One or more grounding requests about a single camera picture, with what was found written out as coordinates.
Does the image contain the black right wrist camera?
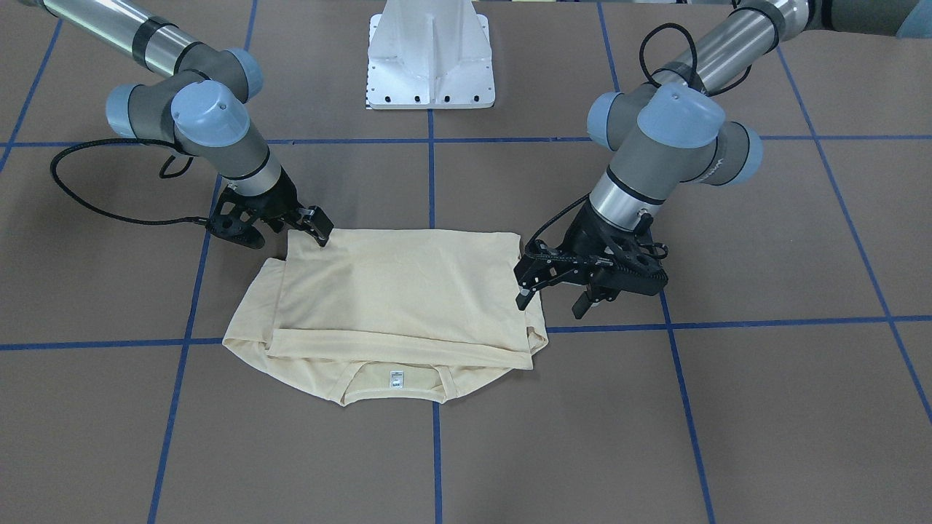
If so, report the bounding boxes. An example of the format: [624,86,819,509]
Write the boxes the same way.
[205,188,265,250]

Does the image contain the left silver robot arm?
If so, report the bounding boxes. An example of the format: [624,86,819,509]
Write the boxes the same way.
[515,1,930,319]

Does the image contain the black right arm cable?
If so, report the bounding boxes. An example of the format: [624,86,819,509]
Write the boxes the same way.
[50,138,219,226]

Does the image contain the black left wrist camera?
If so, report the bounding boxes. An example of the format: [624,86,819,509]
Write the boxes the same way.
[590,233,669,296]

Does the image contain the cream long-sleeve printed shirt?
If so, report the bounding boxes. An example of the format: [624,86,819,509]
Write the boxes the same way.
[222,229,548,407]

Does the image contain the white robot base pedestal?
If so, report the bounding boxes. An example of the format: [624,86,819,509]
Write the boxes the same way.
[366,1,497,110]

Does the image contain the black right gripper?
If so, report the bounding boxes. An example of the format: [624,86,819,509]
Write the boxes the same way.
[231,169,333,247]

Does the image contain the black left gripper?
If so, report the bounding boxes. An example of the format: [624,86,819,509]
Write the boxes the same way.
[515,200,614,319]

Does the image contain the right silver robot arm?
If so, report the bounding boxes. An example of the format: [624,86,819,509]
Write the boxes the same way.
[36,1,333,249]

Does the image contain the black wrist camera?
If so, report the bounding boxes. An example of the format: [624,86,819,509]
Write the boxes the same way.
[590,233,669,296]
[205,188,265,250]

